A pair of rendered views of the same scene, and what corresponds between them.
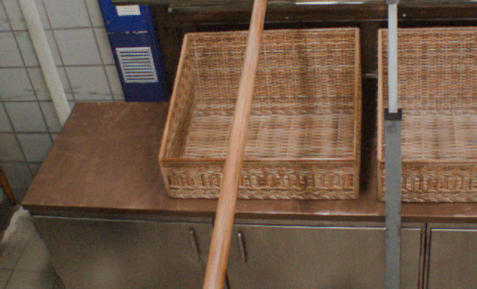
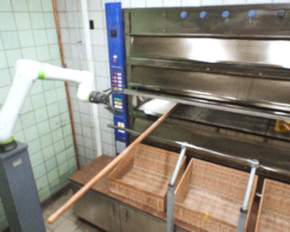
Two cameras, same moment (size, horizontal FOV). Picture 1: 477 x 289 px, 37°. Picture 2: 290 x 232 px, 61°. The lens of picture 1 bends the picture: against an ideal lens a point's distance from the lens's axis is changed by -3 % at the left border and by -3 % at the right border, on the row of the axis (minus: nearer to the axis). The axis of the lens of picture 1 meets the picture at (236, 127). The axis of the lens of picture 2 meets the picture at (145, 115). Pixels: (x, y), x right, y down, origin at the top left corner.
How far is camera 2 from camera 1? 56 cm
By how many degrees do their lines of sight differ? 20
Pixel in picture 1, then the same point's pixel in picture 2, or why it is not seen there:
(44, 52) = (97, 136)
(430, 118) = (203, 194)
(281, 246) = (137, 220)
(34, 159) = not seen: hidden behind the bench
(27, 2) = (95, 119)
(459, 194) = (197, 223)
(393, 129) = (170, 190)
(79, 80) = (105, 147)
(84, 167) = (92, 173)
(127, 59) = (118, 145)
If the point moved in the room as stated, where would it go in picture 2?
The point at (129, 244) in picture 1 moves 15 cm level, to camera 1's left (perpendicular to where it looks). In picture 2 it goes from (95, 202) to (80, 199)
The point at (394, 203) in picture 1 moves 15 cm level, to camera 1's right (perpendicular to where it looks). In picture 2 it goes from (169, 217) to (190, 221)
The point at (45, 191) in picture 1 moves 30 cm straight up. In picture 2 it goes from (77, 176) to (73, 150)
